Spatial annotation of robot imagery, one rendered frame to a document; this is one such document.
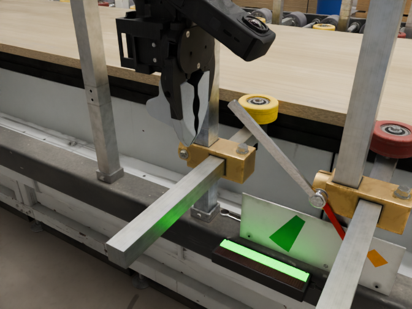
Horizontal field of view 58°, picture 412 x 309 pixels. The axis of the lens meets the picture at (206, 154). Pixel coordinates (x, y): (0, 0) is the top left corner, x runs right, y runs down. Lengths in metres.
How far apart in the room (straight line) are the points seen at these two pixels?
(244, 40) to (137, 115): 0.73
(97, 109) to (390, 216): 0.57
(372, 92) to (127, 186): 0.56
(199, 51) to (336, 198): 0.31
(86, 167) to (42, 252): 0.92
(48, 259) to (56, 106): 0.74
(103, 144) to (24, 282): 1.00
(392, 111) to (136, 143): 0.67
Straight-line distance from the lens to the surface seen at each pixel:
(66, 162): 0.99
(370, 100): 0.52
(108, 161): 0.85
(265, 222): 0.66
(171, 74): 0.38
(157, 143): 1.04
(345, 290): 0.44
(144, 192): 0.83
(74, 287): 1.63
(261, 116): 0.72
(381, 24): 0.50
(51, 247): 1.83
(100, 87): 0.79
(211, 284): 1.31
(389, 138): 0.66
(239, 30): 0.35
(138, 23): 0.40
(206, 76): 0.44
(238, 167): 0.62
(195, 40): 0.40
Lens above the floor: 1.18
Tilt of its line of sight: 30 degrees down
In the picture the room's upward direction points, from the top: straight up
